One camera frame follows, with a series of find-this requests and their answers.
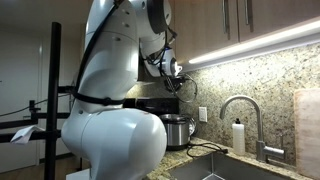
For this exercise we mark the under cabinet light strip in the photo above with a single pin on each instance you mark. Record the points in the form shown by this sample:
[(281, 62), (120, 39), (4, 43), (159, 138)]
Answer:
[(305, 32)]

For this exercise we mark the black metal robot stand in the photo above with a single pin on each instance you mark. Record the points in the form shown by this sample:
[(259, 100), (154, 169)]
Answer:
[(50, 134)]

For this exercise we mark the wooden cutting board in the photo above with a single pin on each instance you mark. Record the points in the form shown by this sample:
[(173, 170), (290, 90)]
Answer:
[(307, 132)]

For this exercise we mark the white paper tag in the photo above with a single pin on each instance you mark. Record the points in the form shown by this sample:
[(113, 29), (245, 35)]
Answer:
[(22, 136)]

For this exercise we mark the stainless steel rice cooker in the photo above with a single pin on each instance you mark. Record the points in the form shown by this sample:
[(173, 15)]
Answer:
[(179, 130)]

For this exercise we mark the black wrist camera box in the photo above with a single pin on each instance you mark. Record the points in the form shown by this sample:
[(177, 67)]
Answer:
[(174, 84)]

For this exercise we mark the wooden upper cabinets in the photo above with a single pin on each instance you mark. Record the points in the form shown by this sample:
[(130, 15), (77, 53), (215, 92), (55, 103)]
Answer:
[(203, 26)]

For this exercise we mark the white wall outlet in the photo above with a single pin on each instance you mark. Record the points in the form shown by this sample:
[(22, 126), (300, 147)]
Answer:
[(203, 114)]

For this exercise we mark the white soap dispenser bottle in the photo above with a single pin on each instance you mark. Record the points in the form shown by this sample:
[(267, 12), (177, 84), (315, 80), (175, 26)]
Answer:
[(238, 137)]

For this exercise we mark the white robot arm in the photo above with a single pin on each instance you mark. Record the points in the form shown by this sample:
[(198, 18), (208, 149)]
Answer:
[(119, 143)]

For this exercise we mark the stainless steel kitchen sink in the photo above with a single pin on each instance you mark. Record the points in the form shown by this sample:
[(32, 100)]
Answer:
[(216, 166)]

